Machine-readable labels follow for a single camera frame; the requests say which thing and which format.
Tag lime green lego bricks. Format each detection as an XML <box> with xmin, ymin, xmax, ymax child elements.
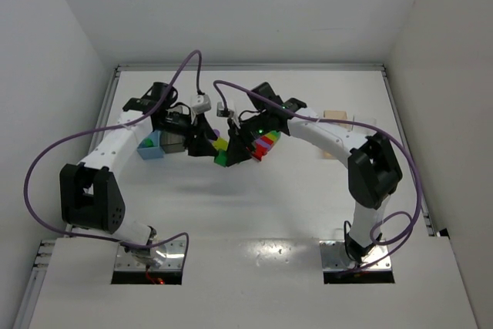
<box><xmin>212</xmin><ymin>137</ymin><xmax>228</xmax><ymax>152</ymax></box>

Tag green lego brick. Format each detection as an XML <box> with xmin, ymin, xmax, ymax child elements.
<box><xmin>141</xmin><ymin>138</ymin><xmax>154</xmax><ymax>148</ymax></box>
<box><xmin>214</xmin><ymin>150</ymin><xmax>227</xmax><ymax>167</ymax></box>

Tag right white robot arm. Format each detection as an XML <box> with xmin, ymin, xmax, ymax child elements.
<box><xmin>217</xmin><ymin>82</ymin><xmax>402</xmax><ymax>264</ymax></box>

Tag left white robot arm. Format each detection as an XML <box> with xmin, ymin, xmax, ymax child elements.
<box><xmin>59</xmin><ymin>82</ymin><xmax>217</xmax><ymax>264</ymax></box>

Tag dark smoky plastic bin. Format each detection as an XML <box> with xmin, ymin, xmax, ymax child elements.
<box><xmin>159</xmin><ymin>131</ymin><xmax>186</xmax><ymax>154</ymax></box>

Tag multicolour stacked lego tower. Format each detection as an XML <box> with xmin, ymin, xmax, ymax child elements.
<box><xmin>252</xmin><ymin>131</ymin><xmax>281</xmax><ymax>161</ymax></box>

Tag blue plastic bin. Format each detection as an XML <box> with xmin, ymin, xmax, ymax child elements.
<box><xmin>137</xmin><ymin>130</ymin><xmax>164</xmax><ymax>160</ymax></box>

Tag wooden tan bin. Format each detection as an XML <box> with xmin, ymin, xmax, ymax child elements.
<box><xmin>321</xmin><ymin>109</ymin><xmax>354</xmax><ymax>160</ymax></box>

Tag clear plastic bin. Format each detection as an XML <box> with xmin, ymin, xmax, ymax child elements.
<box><xmin>352</xmin><ymin>115</ymin><xmax>377</xmax><ymax>133</ymax></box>

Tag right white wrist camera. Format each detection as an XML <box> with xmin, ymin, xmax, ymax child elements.
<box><xmin>216</xmin><ymin>101</ymin><xmax>236</xmax><ymax>118</ymax></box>

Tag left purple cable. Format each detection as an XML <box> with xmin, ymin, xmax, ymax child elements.
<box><xmin>23</xmin><ymin>49</ymin><xmax>203</xmax><ymax>259</ymax></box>

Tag purple cable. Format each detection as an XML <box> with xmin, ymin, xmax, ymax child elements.
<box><xmin>23</xmin><ymin>49</ymin><xmax>203</xmax><ymax>259</ymax></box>
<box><xmin>213</xmin><ymin>79</ymin><xmax>421</xmax><ymax>278</ymax></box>

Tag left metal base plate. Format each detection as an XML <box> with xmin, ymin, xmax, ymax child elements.
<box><xmin>114</xmin><ymin>240</ymin><xmax>187</xmax><ymax>273</ymax></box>

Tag metal base plate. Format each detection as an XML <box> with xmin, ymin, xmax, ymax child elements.
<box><xmin>320</xmin><ymin>240</ymin><xmax>393</xmax><ymax>271</ymax></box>
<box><xmin>114</xmin><ymin>240</ymin><xmax>187</xmax><ymax>273</ymax></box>

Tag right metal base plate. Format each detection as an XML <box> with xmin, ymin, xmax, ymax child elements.
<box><xmin>320</xmin><ymin>240</ymin><xmax>393</xmax><ymax>271</ymax></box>

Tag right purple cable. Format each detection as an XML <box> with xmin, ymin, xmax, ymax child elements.
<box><xmin>213</xmin><ymin>79</ymin><xmax>421</xmax><ymax>278</ymax></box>

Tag aluminium frame rail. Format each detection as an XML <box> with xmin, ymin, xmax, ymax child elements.
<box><xmin>7</xmin><ymin>61</ymin><xmax>442</xmax><ymax>329</ymax></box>

